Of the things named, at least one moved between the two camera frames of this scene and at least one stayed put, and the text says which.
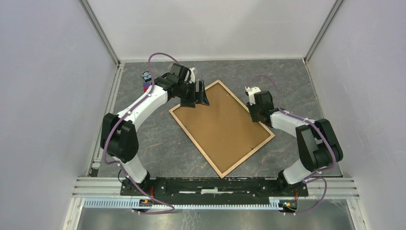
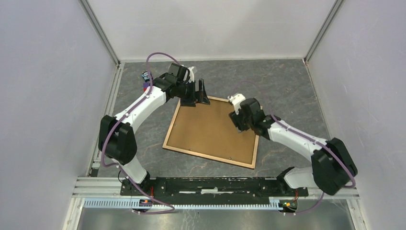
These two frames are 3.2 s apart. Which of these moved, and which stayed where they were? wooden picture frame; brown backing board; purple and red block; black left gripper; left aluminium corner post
Moved: brown backing board; wooden picture frame
Stayed: black left gripper; left aluminium corner post; purple and red block
